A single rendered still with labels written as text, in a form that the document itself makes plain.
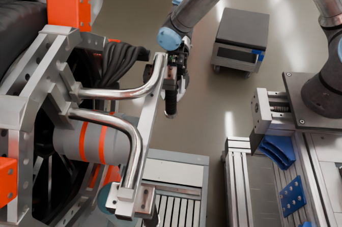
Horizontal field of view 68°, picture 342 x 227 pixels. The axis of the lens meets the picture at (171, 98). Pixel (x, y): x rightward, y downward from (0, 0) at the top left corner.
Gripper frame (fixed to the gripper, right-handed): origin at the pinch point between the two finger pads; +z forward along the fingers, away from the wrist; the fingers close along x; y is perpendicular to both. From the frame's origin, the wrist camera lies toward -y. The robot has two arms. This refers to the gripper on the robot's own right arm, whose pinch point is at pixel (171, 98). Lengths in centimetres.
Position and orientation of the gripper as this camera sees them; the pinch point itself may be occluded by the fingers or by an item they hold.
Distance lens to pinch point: 78.8
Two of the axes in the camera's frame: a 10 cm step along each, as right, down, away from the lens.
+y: 0.0, -6.1, -7.9
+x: 9.9, 1.1, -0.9
